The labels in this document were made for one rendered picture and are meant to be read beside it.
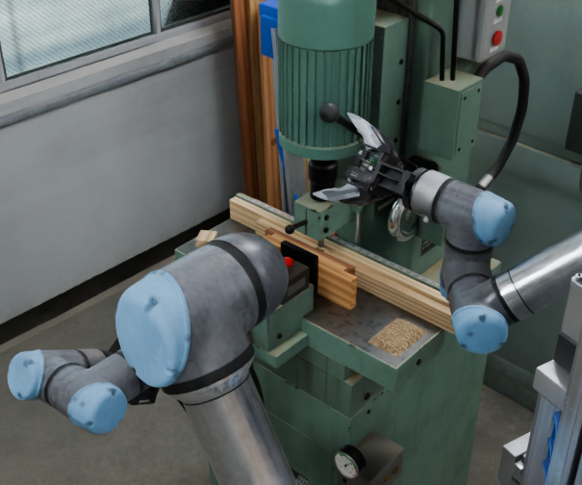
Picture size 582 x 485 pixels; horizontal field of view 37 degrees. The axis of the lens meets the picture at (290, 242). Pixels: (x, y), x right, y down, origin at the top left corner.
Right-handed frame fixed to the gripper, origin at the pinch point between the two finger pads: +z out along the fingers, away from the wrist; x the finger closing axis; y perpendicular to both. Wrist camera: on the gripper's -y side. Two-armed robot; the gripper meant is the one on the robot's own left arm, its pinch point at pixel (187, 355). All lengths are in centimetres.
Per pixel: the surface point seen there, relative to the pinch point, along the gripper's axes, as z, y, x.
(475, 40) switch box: 38, -71, 17
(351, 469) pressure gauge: 29.4, 15.7, 22.7
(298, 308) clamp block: 20.0, -11.8, 6.7
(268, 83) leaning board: 119, -58, -106
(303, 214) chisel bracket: 24.2, -29.0, -1.7
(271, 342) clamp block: 14.9, -4.8, 6.5
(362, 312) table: 30.7, -13.7, 14.1
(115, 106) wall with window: 78, -36, -135
